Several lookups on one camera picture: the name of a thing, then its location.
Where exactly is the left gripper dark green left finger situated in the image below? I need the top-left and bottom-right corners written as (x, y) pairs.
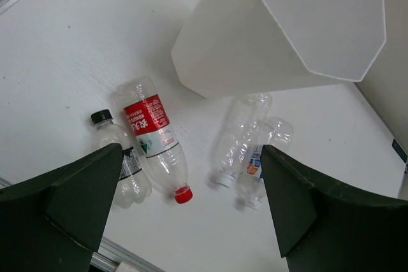
top-left (1, 143), bottom-right (123, 271)

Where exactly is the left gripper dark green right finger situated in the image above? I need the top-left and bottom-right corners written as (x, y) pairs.
top-left (264, 146), bottom-right (407, 271)

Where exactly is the blue label plastic bottle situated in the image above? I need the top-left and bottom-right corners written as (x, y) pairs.
top-left (237, 117), bottom-right (294, 210)

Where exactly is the white octagonal plastic bin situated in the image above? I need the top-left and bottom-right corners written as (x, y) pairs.
top-left (171, 0), bottom-right (386, 98)

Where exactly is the black cap plastic bottle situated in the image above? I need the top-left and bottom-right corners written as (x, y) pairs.
top-left (91, 110), bottom-right (152, 209)

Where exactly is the red label plastic bottle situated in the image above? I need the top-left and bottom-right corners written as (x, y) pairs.
top-left (113, 76), bottom-right (193, 204)

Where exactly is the clear white cap plastic bottle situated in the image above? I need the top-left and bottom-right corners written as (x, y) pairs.
top-left (209, 93), bottom-right (273, 188)

